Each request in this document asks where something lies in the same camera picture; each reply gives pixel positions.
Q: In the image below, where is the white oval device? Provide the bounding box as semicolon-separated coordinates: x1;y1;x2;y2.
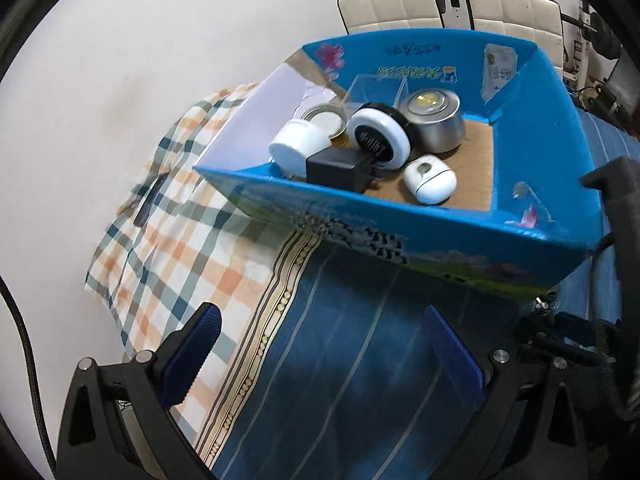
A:
404;155;458;206

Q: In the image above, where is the barbell weight rack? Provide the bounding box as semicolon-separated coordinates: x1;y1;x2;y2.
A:
561;0;623;81

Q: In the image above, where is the blue cardboard box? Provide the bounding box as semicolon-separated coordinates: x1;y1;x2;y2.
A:
195;28;603;301

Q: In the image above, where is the right white quilted chair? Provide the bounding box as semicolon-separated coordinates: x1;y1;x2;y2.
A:
466;0;564;76

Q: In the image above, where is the white quilted chair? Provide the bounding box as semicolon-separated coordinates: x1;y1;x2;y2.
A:
337;0;445;34
466;0;564;76

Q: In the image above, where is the plaid checkered cloth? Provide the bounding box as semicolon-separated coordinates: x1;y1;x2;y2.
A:
86;84;318;462

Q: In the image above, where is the silver round tin gold lid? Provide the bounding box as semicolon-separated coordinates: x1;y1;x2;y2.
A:
399;89;465;154

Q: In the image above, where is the blue striped blanket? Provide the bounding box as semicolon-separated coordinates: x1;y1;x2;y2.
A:
192;107;640;480

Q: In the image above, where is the dark smartphone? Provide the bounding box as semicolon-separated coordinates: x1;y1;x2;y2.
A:
134;172;169;228

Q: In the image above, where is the black white round container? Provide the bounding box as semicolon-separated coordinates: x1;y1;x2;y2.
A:
346;102;419;170

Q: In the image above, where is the clear acrylic cube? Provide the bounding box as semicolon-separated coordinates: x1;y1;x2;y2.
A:
342;75;408;112

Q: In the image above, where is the black power adapter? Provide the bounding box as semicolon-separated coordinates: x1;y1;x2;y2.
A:
305;146;378;193

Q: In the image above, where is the left white quilted chair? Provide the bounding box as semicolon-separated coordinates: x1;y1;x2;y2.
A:
337;0;445;34

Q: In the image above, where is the white cylindrical jar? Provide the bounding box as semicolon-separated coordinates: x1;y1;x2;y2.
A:
268;118;332;179

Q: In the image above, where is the black cable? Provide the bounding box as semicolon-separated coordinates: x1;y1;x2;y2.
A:
0;276;58;480

